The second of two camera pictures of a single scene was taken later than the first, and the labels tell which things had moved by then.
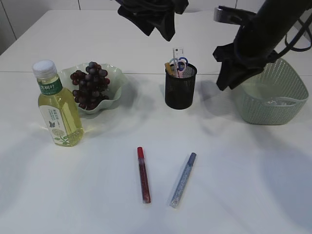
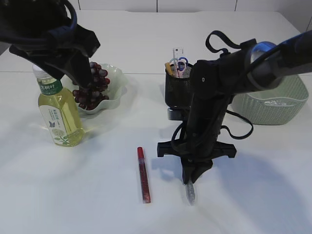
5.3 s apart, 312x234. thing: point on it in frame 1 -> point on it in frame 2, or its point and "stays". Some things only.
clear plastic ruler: x=177 y=52 stays
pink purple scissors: x=183 y=64 stays
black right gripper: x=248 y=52 -> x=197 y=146
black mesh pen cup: x=180 y=91 stays
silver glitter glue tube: x=178 y=191 -> x=190 y=193
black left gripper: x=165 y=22 -> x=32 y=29
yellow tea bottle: x=59 y=108 stays
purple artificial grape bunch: x=92 y=86 stays
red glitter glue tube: x=144 y=176 stays
